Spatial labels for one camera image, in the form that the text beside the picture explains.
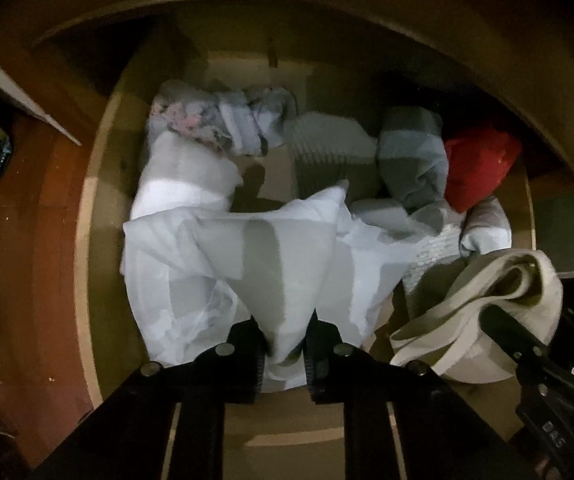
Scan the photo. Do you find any floral underwear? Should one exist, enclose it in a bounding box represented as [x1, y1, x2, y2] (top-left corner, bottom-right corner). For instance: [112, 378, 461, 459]
[147, 80, 235, 153]

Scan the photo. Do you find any small white grey underwear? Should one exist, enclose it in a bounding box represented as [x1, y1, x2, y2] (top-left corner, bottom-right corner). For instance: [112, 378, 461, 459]
[458, 195, 513, 259]

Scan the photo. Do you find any white board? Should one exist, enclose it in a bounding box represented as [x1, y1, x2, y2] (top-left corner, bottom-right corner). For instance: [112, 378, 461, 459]
[0, 36, 84, 147]

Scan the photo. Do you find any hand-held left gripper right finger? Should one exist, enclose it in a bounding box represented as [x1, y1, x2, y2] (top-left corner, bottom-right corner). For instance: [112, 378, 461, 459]
[306, 317, 533, 480]

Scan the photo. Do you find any grey ribbed underwear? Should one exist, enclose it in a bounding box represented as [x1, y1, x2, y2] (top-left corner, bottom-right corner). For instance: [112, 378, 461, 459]
[284, 111, 382, 203]

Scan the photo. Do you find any large white underwear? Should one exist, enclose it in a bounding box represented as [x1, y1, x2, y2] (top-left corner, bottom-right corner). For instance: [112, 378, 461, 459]
[119, 179, 418, 393]

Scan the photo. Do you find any pale blue-grey underwear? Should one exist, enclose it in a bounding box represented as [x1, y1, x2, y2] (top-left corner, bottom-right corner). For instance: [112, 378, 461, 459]
[216, 85, 299, 157]

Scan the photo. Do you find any grey two-tone rolled underwear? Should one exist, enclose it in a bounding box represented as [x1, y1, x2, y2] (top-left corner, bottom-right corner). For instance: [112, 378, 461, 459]
[376, 106, 449, 212]

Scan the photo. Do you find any white folded underwear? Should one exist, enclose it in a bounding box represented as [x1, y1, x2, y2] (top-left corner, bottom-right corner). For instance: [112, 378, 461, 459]
[131, 130, 244, 221]

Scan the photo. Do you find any grey hexagon print underwear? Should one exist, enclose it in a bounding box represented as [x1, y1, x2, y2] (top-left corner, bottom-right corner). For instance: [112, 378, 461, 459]
[349, 197, 469, 293]

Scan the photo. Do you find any red underwear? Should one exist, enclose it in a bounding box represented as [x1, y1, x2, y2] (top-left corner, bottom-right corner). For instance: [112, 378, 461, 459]
[442, 126, 524, 214]

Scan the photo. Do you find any cream underwear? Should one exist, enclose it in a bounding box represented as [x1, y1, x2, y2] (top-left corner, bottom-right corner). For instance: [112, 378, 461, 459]
[388, 249, 564, 385]

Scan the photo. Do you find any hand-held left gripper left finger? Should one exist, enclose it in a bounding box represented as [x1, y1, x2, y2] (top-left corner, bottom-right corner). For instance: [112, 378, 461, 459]
[32, 317, 269, 480]

